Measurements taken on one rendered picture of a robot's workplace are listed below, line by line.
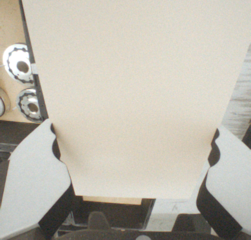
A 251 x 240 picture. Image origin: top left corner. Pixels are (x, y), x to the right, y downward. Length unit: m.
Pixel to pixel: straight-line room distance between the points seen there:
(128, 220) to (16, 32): 0.74
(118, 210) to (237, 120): 0.63
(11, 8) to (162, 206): 1.10
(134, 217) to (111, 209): 0.10
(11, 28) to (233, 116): 0.78
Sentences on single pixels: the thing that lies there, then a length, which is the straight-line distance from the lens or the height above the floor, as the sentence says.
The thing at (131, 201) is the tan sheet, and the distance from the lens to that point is 0.75.
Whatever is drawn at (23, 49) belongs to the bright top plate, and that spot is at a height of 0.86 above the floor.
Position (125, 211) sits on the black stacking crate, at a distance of 0.75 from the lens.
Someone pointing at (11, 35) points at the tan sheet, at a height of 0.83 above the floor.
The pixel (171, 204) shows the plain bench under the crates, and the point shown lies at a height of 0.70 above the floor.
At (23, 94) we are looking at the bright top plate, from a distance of 0.46.
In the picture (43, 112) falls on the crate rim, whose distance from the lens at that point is 0.36.
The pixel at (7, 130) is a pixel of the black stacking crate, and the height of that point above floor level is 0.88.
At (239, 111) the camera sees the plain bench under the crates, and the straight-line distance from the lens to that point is 0.72.
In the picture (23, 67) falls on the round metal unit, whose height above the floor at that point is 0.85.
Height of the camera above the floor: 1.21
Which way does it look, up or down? 62 degrees down
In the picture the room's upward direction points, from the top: 177 degrees counter-clockwise
